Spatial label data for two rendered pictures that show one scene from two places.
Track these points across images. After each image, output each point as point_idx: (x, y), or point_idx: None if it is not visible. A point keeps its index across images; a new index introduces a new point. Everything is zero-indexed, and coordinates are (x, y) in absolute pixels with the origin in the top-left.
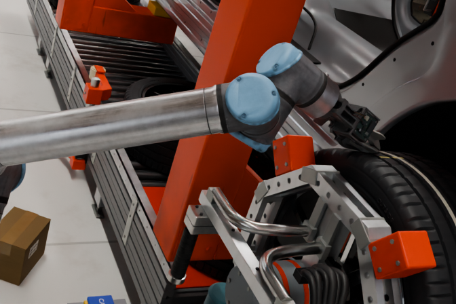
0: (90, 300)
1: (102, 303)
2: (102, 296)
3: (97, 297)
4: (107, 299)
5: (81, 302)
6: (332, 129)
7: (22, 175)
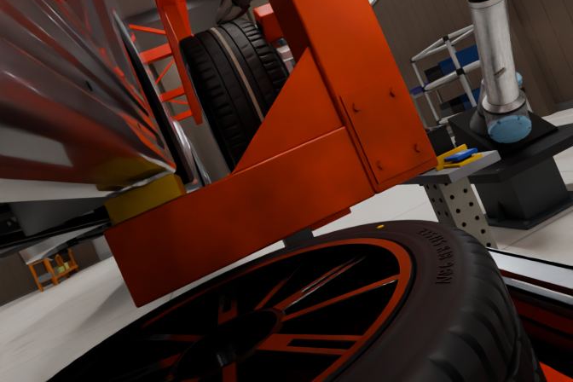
0: (471, 148)
1: (459, 153)
2: (463, 153)
3: (467, 151)
4: (457, 155)
5: (485, 155)
6: None
7: None
